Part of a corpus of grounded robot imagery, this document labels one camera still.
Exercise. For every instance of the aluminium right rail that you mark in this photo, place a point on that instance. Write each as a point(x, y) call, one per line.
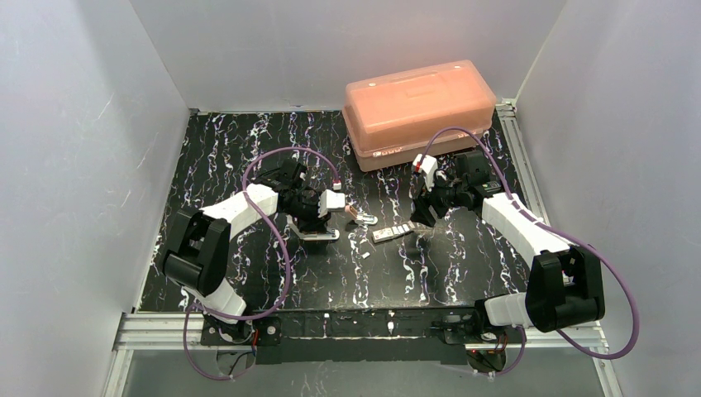
point(507, 116)

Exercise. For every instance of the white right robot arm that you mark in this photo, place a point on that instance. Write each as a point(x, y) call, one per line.
point(565, 286)

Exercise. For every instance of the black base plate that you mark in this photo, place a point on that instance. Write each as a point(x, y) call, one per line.
point(452, 335)

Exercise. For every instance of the aluminium front rail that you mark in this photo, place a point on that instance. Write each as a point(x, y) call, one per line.
point(160, 332)

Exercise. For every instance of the pink white small stapler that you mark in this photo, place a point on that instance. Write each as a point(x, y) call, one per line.
point(360, 218)

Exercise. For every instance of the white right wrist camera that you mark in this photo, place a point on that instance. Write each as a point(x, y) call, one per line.
point(425, 166)

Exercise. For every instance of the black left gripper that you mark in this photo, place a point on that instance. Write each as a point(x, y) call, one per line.
point(309, 220)

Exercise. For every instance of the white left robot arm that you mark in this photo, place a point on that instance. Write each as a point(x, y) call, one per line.
point(197, 250)

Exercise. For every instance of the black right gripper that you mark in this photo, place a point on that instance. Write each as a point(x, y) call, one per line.
point(422, 210)

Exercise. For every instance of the white staples box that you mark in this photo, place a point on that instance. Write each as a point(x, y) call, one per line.
point(390, 233)

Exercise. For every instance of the aluminium rail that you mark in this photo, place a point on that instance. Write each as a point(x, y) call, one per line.
point(160, 332)
point(507, 116)

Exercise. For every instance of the pink plastic storage box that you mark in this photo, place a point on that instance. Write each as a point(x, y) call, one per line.
point(392, 118)

